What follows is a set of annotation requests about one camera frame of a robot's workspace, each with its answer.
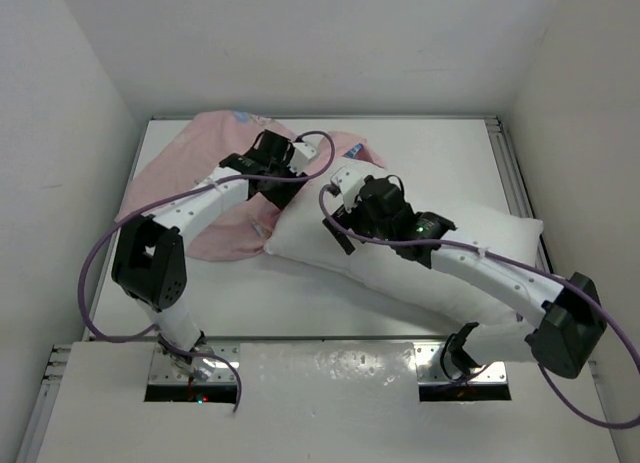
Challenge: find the white pillow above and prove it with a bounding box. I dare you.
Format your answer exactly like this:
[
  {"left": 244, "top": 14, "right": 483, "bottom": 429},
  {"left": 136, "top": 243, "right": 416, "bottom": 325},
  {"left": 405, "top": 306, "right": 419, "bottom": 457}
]
[{"left": 265, "top": 158, "right": 544, "bottom": 325}]

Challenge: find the pink princess pillowcase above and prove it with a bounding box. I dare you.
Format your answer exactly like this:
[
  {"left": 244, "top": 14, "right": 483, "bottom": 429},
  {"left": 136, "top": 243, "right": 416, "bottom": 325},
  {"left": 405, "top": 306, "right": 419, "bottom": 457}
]
[{"left": 116, "top": 110, "right": 383, "bottom": 262}]

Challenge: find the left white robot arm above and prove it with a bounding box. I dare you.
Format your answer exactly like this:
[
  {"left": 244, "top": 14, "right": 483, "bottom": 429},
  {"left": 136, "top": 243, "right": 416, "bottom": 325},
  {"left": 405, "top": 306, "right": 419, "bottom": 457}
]
[{"left": 111, "top": 130, "right": 319, "bottom": 373}]

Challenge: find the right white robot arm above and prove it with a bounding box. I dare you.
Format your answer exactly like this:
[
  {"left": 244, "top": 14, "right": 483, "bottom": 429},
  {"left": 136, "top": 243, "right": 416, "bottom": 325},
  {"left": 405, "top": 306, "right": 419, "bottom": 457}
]
[{"left": 319, "top": 172, "right": 607, "bottom": 379}]

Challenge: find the white foam front board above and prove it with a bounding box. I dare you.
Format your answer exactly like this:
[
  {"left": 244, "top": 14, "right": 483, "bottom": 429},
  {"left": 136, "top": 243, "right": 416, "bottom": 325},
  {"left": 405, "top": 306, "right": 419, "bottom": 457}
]
[{"left": 39, "top": 342, "right": 617, "bottom": 462}]

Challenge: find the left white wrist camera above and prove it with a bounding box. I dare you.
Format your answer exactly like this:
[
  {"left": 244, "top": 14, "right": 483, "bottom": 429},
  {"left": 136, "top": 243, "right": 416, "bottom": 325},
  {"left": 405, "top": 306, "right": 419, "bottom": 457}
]
[{"left": 289, "top": 141, "right": 318, "bottom": 175}]

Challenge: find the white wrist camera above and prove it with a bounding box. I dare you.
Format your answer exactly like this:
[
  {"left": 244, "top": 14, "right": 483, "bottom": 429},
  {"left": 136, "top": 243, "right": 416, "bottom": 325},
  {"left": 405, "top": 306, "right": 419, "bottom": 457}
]
[
  {"left": 329, "top": 167, "right": 365, "bottom": 212},
  {"left": 289, "top": 141, "right": 318, "bottom": 175}
]

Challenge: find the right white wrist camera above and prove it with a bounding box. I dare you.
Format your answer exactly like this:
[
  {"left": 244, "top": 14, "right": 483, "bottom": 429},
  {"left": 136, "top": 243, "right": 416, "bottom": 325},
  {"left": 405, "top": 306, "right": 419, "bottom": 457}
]
[{"left": 329, "top": 167, "right": 365, "bottom": 212}]

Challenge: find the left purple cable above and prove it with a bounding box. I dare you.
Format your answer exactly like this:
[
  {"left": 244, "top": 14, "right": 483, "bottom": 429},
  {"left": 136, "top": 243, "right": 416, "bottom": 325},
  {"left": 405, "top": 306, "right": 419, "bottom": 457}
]
[{"left": 77, "top": 129, "right": 336, "bottom": 414}]

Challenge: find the purple cable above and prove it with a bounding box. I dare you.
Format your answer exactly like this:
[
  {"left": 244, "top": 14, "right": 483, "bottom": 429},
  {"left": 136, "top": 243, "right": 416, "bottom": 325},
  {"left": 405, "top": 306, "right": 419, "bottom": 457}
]
[
  {"left": 317, "top": 183, "right": 640, "bottom": 429},
  {"left": 77, "top": 129, "right": 336, "bottom": 414}
]

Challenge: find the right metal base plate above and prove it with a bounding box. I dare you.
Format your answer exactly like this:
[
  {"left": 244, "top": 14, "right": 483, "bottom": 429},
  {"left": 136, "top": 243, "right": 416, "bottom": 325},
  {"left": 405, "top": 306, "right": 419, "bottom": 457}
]
[{"left": 414, "top": 340, "right": 508, "bottom": 387}]

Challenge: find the metal base plate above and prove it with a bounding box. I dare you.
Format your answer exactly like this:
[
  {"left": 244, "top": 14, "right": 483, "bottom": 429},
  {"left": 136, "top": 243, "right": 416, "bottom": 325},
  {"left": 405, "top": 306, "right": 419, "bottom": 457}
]
[
  {"left": 148, "top": 344, "right": 240, "bottom": 387},
  {"left": 414, "top": 340, "right": 508, "bottom": 387}
]

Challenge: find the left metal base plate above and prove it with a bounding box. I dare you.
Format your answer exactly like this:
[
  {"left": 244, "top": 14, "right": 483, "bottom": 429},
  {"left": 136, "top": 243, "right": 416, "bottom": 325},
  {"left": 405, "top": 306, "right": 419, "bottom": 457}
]
[{"left": 148, "top": 344, "right": 240, "bottom": 387}]

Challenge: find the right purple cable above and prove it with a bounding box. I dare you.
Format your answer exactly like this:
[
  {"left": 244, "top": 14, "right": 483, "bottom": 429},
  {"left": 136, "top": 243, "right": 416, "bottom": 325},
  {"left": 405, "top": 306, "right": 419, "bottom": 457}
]
[{"left": 317, "top": 183, "right": 640, "bottom": 429}]

